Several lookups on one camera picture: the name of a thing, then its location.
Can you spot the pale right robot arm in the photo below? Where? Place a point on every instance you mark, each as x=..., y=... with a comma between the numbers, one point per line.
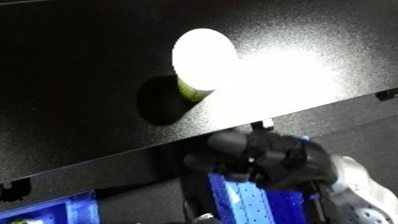
x=361, y=193

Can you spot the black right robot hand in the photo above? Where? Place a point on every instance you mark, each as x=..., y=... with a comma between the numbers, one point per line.
x=284, y=163

